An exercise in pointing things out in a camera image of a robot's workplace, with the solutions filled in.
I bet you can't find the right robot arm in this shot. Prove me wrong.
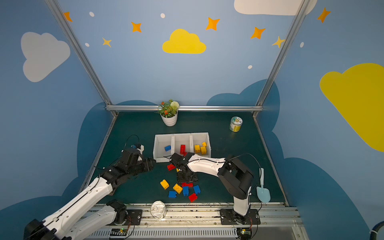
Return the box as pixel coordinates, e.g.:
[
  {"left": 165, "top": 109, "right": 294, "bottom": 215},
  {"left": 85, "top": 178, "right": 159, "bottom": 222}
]
[{"left": 170, "top": 153, "right": 254, "bottom": 217}]

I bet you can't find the blue lego bottom left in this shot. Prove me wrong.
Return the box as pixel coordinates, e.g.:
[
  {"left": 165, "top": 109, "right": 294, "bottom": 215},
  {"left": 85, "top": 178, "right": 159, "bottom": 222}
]
[{"left": 168, "top": 191, "right": 178, "bottom": 199}]

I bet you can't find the circuit board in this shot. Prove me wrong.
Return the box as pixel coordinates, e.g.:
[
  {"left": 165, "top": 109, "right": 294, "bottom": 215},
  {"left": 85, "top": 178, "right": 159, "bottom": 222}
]
[
  {"left": 109, "top": 228, "right": 129, "bottom": 239},
  {"left": 236, "top": 228, "right": 252, "bottom": 240}
]

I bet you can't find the white right bin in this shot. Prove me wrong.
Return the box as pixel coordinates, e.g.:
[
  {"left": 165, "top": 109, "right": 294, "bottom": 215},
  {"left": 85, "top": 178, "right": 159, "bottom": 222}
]
[{"left": 192, "top": 133, "right": 212, "bottom": 158}]

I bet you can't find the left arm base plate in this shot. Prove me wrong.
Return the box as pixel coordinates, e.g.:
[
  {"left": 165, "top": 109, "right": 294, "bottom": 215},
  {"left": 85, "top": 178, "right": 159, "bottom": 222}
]
[{"left": 121, "top": 209, "right": 143, "bottom": 226}]

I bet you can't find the long red lego brick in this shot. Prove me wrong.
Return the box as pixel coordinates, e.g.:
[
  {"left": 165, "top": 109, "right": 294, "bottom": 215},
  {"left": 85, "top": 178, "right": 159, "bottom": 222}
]
[{"left": 180, "top": 145, "right": 186, "bottom": 155}]

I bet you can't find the blue lego bottom middle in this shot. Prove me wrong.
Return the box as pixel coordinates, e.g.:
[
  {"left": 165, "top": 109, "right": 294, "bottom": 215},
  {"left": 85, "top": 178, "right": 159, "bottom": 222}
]
[{"left": 183, "top": 186, "right": 189, "bottom": 197}]

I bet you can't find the green yellow tin can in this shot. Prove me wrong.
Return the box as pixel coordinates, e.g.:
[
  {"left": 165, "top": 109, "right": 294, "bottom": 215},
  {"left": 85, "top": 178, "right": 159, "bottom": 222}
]
[{"left": 230, "top": 116, "right": 243, "bottom": 133}]

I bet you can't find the left circuit board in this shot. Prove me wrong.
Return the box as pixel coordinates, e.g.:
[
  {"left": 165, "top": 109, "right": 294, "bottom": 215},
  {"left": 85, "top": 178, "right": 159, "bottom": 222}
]
[{"left": 109, "top": 228, "right": 129, "bottom": 239}]

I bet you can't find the blue lego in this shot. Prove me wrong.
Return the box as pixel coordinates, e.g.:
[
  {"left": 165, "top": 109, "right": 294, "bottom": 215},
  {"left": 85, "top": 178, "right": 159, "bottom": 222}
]
[
  {"left": 168, "top": 191, "right": 178, "bottom": 199},
  {"left": 183, "top": 186, "right": 189, "bottom": 197},
  {"left": 193, "top": 185, "right": 201, "bottom": 195}
]

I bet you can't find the blue lego bottom right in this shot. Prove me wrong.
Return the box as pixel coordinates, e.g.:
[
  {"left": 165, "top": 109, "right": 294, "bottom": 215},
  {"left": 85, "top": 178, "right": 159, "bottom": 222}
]
[{"left": 193, "top": 185, "right": 201, "bottom": 195}]

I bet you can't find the potted plant white pot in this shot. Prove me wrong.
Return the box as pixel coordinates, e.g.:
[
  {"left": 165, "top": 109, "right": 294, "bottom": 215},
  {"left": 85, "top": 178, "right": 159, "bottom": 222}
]
[{"left": 158, "top": 100, "right": 180, "bottom": 127}]

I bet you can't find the yellow lego brick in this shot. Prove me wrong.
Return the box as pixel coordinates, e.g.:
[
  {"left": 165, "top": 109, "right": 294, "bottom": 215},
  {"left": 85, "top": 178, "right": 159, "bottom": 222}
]
[{"left": 194, "top": 145, "right": 201, "bottom": 153}]

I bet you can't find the white left bin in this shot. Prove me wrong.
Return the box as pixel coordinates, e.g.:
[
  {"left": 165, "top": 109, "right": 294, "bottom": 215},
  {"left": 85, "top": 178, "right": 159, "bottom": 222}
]
[{"left": 153, "top": 134, "right": 173, "bottom": 163}]

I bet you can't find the aluminium rail frame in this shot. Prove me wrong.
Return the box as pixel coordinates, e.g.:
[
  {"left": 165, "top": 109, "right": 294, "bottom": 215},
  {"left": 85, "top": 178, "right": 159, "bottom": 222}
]
[{"left": 47, "top": 202, "right": 310, "bottom": 240}]

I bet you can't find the red lego bottom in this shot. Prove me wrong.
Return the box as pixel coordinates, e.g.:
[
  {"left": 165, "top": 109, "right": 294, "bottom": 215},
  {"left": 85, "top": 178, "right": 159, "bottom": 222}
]
[{"left": 189, "top": 193, "right": 198, "bottom": 203}]

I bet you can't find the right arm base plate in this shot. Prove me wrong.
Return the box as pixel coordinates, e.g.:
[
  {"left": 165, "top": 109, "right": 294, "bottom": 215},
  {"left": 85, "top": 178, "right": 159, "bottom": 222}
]
[{"left": 219, "top": 209, "right": 261, "bottom": 225}]

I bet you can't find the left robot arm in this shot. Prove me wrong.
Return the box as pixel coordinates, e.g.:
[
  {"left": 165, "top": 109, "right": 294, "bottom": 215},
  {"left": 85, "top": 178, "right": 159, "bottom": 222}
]
[{"left": 24, "top": 144, "right": 156, "bottom": 240}]

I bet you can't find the right circuit board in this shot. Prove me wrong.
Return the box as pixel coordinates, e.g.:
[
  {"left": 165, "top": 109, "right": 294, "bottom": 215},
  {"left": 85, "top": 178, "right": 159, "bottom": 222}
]
[{"left": 236, "top": 228, "right": 252, "bottom": 240}]

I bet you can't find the light blue spatula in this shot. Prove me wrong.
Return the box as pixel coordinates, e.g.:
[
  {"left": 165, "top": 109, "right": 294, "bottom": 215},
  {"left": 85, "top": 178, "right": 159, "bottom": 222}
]
[{"left": 257, "top": 168, "right": 271, "bottom": 203}]

